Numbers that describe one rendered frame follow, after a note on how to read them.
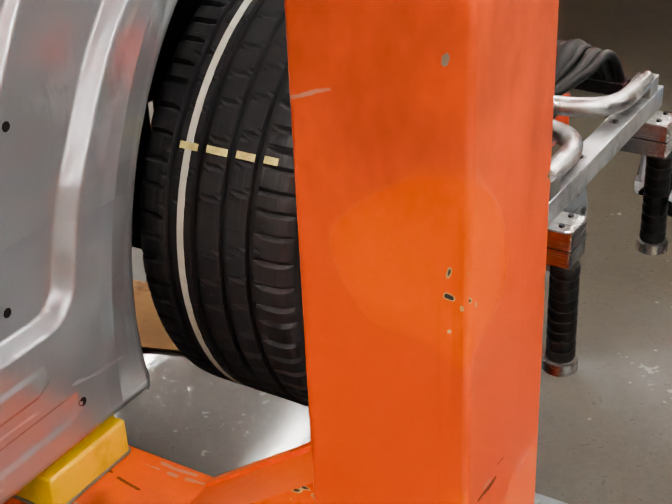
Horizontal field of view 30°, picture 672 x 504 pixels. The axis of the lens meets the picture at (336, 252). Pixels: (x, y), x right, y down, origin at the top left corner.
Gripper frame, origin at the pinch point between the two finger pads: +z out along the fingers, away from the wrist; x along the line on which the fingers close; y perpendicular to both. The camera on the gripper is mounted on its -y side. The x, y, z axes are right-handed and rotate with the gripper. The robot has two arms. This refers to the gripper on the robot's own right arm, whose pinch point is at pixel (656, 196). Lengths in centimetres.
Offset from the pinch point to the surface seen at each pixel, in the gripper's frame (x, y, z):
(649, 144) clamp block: -0.8, 8.8, 2.5
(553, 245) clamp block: -0.6, 9.9, 36.5
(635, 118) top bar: -1.5, 14.4, 7.4
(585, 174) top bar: -1.5, 13.8, 24.9
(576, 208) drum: -6.0, 3.7, 15.0
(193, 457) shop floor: -93, -83, -4
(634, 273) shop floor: -38, -83, -118
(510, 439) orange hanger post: 10, 10, 72
